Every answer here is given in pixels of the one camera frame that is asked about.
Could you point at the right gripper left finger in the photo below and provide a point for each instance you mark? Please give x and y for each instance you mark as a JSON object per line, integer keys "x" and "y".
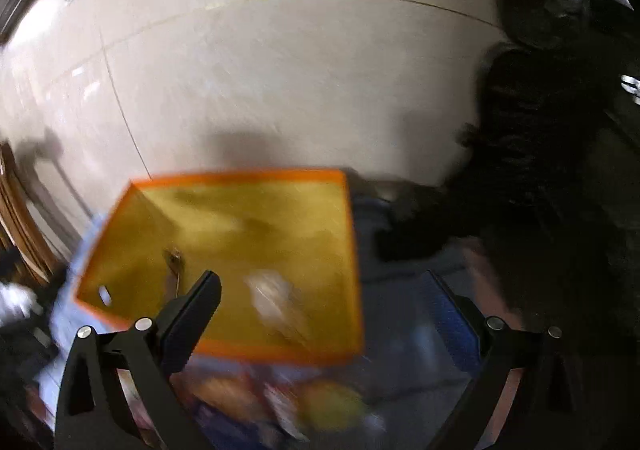
{"x": 92, "y": 410}

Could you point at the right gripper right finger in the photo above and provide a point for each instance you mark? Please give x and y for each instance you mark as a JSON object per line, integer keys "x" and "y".
{"x": 545, "y": 407}

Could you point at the blue striped tablecloth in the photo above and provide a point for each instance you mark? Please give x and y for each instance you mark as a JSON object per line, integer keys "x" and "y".
{"x": 404, "y": 374}

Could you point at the carved light wooden chair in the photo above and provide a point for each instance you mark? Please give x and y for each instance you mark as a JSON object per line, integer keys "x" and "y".
{"x": 18, "y": 226}

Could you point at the yellow snack packet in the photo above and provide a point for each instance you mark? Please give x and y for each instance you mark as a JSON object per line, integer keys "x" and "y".
{"x": 328, "y": 406}

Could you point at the dark carved wooden sofa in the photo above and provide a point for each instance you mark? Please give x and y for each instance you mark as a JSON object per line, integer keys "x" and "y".
{"x": 547, "y": 196}

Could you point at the orange cardboard box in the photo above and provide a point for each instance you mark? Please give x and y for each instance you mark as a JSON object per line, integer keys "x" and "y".
{"x": 282, "y": 242}

